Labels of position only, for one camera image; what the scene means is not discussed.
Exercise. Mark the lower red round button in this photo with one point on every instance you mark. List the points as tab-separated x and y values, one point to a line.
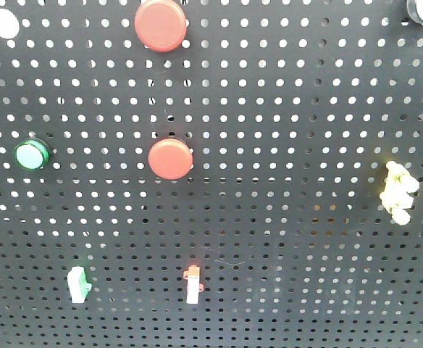
170	159

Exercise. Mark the red round button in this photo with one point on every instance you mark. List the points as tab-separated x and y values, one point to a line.
160	25
170	159

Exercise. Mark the upper red round button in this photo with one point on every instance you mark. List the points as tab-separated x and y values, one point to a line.
160	25

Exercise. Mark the green round button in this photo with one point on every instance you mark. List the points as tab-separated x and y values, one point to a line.
32	153

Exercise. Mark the black perforated pegboard panel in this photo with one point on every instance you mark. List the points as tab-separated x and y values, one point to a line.
291	110

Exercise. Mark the right white red switch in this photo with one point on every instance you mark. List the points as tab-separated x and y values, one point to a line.
193	287

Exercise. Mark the middle white green switch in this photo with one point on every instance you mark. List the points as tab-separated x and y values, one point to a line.
78	285

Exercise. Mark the yellow toggle switch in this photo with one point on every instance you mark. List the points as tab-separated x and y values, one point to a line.
396	197

